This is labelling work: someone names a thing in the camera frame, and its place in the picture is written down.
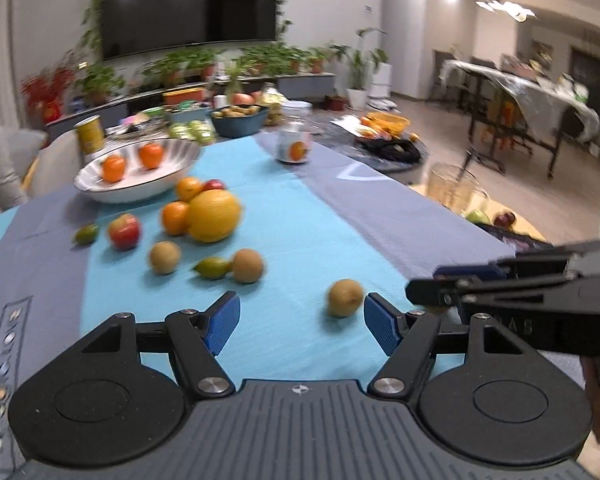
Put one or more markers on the brown kiwi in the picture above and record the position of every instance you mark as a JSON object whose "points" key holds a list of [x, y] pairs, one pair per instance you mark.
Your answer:
{"points": [[165, 257], [247, 265], [345, 298]]}

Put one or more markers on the grey television cabinet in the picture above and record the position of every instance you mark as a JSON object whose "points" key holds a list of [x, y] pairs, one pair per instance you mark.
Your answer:
{"points": [[305, 85]]}

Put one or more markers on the small red plant pot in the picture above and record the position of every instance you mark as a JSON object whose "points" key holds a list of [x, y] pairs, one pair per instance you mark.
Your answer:
{"points": [[336, 103]]}

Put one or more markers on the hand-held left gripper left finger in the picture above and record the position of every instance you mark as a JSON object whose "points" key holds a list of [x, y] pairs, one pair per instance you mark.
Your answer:
{"points": [[223, 322]]}

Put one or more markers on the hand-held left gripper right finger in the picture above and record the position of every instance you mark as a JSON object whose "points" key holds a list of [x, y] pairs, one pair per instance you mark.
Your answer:
{"points": [[381, 326]]}

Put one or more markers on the green stalk plant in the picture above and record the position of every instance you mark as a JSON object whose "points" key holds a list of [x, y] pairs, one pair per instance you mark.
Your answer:
{"points": [[236, 72]]}

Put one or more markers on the round wooden side table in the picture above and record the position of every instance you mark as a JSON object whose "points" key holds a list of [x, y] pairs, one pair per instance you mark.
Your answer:
{"points": [[525, 227]]}

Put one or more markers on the red round fruit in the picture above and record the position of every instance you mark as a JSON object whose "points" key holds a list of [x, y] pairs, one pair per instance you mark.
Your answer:
{"points": [[240, 98]]}

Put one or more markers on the black wall television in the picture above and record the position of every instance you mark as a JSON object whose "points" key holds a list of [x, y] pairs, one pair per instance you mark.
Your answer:
{"points": [[190, 5]]}

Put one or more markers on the white bottle with orange label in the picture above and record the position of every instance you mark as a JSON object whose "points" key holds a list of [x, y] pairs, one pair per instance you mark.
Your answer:
{"points": [[293, 146]]}

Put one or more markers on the orange box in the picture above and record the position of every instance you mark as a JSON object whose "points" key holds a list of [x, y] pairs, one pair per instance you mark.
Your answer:
{"points": [[182, 96]]}

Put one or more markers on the small dark red apple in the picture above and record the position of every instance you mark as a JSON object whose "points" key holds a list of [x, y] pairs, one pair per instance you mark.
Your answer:
{"points": [[214, 185]]}

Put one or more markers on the pack of green apples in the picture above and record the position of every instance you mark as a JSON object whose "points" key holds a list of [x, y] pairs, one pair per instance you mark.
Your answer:
{"points": [[192, 132]]}

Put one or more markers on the small yellow green lime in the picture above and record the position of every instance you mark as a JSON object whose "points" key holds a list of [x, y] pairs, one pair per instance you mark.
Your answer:
{"points": [[212, 268]]}

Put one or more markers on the yellow can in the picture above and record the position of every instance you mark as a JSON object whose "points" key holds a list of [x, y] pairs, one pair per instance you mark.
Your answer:
{"points": [[90, 134]]}

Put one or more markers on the stack of white plates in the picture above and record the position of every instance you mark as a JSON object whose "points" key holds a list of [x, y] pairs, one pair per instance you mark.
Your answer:
{"points": [[296, 106]]}

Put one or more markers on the blue grey striped tablecloth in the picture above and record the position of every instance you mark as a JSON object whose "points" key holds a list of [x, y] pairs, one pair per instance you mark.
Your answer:
{"points": [[290, 230]]}

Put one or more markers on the red yellow apple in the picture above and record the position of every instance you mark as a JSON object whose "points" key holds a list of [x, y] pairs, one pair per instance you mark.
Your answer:
{"points": [[124, 231]]}

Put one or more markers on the dining table with plastic cover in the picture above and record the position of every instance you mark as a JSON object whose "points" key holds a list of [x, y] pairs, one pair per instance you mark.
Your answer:
{"points": [[525, 90]]}

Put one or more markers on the large yellow grapefruit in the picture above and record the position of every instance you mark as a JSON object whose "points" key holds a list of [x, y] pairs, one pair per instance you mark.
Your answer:
{"points": [[214, 216]]}

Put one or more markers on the teal tray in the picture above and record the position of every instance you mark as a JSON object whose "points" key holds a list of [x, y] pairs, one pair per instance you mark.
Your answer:
{"points": [[187, 114]]}

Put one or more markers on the small white cup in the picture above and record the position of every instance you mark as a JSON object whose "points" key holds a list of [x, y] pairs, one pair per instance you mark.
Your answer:
{"points": [[220, 101]]}

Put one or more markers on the ceiling lamp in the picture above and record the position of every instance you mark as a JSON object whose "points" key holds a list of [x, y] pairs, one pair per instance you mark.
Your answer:
{"points": [[507, 8]]}

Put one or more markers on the teal bowl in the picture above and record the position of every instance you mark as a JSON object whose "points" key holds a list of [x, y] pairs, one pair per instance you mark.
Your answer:
{"points": [[239, 125]]}

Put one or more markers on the green apple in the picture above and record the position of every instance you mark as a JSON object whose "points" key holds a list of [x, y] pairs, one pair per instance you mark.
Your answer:
{"points": [[478, 217]]}

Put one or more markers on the white striped bowl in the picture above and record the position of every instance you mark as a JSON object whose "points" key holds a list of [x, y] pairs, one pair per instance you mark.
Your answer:
{"points": [[145, 186]]}

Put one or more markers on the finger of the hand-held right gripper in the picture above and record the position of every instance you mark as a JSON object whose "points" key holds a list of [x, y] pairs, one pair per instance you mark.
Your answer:
{"points": [[437, 292], [467, 271]]}

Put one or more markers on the white air purifier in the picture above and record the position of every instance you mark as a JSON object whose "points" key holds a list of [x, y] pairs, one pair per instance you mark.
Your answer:
{"points": [[381, 80]]}

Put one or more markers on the pile of longans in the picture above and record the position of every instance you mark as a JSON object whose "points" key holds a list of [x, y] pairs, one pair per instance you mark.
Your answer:
{"points": [[237, 110]]}

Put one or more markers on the pile of snack packets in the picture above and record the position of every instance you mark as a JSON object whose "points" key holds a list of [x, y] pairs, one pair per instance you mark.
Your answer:
{"points": [[135, 125]]}

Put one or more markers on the glass jug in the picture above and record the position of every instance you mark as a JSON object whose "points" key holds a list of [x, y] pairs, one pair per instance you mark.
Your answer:
{"points": [[452, 187]]}

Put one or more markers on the green potted plant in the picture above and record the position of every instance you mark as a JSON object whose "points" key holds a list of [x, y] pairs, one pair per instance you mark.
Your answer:
{"points": [[260, 57], [167, 67], [202, 60], [292, 57], [316, 59], [100, 82]]}

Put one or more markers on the tall plant in white pot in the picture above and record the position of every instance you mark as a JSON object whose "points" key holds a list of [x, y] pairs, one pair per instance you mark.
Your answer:
{"points": [[358, 67]]}

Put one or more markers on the beige sofa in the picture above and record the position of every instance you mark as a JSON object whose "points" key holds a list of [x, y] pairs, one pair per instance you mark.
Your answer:
{"points": [[10, 160]]}

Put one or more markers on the orange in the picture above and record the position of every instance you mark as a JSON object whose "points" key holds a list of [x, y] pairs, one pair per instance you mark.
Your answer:
{"points": [[175, 218], [114, 169], [188, 188], [151, 156]]}

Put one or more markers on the dark marble table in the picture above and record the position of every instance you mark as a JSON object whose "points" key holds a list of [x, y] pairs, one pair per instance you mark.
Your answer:
{"points": [[340, 135]]}

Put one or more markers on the hanging green vine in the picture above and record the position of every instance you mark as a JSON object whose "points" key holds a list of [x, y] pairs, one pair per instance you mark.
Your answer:
{"points": [[281, 5], [96, 5]]}

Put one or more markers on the red flower plant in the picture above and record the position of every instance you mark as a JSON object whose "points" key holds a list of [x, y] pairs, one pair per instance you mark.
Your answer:
{"points": [[47, 87]]}

